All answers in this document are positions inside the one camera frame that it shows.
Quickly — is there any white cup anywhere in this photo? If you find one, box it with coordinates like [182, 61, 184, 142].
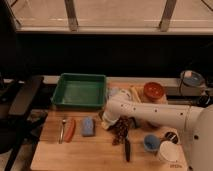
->
[157, 141, 179, 162]

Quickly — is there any grey round device with cable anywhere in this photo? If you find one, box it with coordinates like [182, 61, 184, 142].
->
[179, 70, 205, 96]

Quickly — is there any red bowl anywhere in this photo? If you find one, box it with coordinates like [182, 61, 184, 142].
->
[143, 82, 165, 101]

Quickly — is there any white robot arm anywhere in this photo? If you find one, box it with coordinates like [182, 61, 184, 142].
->
[102, 89, 213, 171]

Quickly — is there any blue sponge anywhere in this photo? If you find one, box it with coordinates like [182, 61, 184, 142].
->
[81, 117, 95, 137]

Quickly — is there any blue cup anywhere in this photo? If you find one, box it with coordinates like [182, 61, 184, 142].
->
[143, 134, 160, 152]

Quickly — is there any black round lid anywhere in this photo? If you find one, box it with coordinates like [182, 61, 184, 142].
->
[164, 132, 179, 144]

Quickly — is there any dark grape bunch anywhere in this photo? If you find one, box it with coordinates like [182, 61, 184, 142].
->
[112, 117, 130, 145]

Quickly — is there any black office chair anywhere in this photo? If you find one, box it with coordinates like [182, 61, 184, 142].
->
[0, 0, 46, 171]

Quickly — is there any clear blue plastic package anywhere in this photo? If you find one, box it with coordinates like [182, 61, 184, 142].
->
[106, 87, 119, 99]

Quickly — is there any metal spoon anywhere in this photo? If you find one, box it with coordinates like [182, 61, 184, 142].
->
[59, 118, 67, 144]

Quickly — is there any black handled knife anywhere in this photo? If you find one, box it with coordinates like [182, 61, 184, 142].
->
[124, 136, 131, 162]

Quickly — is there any green plastic tray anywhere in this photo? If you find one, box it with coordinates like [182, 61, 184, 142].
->
[52, 73, 106, 109]

